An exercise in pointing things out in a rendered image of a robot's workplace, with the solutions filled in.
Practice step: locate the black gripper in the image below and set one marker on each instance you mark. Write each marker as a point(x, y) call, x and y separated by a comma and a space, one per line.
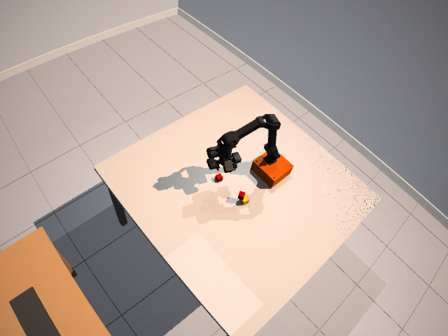
point(214, 164)

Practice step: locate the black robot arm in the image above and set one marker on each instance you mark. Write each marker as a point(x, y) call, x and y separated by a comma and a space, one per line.
point(232, 138)

